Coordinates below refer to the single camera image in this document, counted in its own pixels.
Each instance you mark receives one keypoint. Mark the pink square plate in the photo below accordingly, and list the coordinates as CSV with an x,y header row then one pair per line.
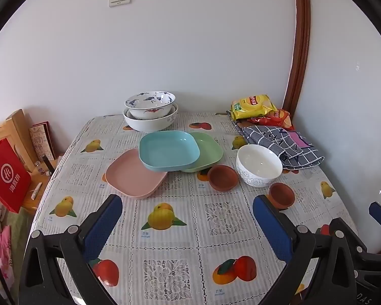
x,y
130,178

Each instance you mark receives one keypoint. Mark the large plain white bowl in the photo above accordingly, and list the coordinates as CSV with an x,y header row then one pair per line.
x,y
146,125

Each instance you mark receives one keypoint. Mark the wooden side table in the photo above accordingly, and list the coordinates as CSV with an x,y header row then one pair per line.
x,y
30,201

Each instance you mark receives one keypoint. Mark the red paper bag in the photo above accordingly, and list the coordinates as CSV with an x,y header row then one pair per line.
x,y
6,178

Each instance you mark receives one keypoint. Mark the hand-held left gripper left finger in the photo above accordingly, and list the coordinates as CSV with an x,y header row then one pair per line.
x,y
105,217

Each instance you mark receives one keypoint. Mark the fruit print lace tablecloth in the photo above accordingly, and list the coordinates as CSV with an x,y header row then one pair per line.
x,y
177,260

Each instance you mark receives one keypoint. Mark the small brown bowl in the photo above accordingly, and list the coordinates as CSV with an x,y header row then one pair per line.
x,y
281,193
222,178

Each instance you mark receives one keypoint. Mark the doodle print booklet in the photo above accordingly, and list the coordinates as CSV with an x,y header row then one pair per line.
x,y
41,143

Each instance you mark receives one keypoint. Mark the light blue square plate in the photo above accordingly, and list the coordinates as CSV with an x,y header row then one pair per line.
x,y
168,149

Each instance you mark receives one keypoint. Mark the pink printed cloth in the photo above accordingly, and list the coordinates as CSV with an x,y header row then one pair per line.
x,y
3,254

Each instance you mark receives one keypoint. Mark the white bowl blue crane print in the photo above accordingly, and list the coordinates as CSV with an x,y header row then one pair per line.
x,y
149,100

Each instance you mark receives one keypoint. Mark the yellow chip bag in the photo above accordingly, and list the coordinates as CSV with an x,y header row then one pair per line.
x,y
252,106

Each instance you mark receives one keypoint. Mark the red chip bag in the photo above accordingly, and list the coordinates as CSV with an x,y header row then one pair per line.
x,y
279,119

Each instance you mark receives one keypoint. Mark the white pen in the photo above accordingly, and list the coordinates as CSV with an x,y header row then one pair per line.
x,y
36,191

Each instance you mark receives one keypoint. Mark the brown wooden door frame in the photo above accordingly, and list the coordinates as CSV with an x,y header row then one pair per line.
x,y
300,54

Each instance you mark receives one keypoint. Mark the white bowl grey swirl print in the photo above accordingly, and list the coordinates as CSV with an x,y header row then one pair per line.
x,y
257,165

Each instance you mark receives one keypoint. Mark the black tube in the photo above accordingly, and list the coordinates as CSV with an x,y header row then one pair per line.
x,y
46,163

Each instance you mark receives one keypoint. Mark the grey checked cloth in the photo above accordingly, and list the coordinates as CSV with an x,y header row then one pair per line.
x,y
273,136

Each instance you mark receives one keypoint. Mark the pink cloth piece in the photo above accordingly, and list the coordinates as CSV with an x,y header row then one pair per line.
x,y
297,139

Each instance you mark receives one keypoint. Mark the small white bottle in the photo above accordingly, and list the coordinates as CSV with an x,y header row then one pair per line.
x,y
45,172

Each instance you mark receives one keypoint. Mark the light wooden chair back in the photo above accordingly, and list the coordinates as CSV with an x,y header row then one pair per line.
x,y
19,127

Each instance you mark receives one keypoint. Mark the light green square plate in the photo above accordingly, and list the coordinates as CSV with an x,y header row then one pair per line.
x,y
209,155

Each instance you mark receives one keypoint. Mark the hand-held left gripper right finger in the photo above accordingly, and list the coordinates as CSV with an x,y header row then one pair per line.
x,y
270,225

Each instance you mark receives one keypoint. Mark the pale green cloth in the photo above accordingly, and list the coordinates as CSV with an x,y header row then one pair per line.
x,y
17,225

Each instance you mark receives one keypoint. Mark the thin black rod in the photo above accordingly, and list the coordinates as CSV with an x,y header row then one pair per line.
x,y
0,276

